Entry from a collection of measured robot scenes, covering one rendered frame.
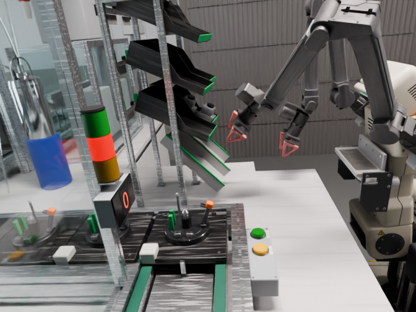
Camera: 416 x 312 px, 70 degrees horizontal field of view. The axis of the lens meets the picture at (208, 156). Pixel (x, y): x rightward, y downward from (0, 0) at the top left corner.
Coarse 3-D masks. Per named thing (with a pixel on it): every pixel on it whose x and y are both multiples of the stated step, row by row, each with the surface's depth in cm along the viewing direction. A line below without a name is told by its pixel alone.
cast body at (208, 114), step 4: (204, 104) 119; (208, 104) 117; (212, 104) 119; (204, 108) 117; (208, 108) 117; (212, 108) 118; (196, 112) 121; (200, 112) 118; (204, 112) 118; (208, 112) 117; (212, 112) 118; (200, 116) 119; (204, 116) 119; (208, 116) 118; (212, 116) 119; (208, 120) 119; (212, 120) 119
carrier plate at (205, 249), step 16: (160, 224) 97; (224, 224) 94; (160, 240) 89; (208, 240) 87; (224, 240) 86; (160, 256) 82; (176, 256) 82; (192, 256) 81; (208, 256) 81; (224, 256) 80
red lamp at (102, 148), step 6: (90, 138) 59; (96, 138) 59; (102, 138) 59; (108, 138) 60; (90, 144) 59; (96, 144) 59; (102, 144) 59; (108, 144) 60; (90, 150) 60; (96, 150) 59; (102, 150) 60; (108, 150) 60; (114, 150) 62; (96, 156) 60; (102, 156) 60; (108, 156) 61; (114, 156) 62
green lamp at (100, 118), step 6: (84, 114) 57; (90, 114) 57; (96, 114) 57; (102, 114) 58; (84, 120) 57; (90, 120) 57; (96, 120) 57; (102, 120) 58; (84, 126) 58; (90, 126) 58; (96, 126) 58; (102, 126) 58; (108, 126) 60; (90, 132) 58; (96, 132) 58; (102, 132) 59; (108, 132) 60
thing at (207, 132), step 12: (144, 96) 100; (156, 96) 113; (180, 96) 111; (144, 108) 102; (156, 108) 101; (180, 108) 113; (168, 120) 102; (180, 120) 101; (192, 120) 113; (204, 120) 112; (192, 132) 102; (204, 132) 107
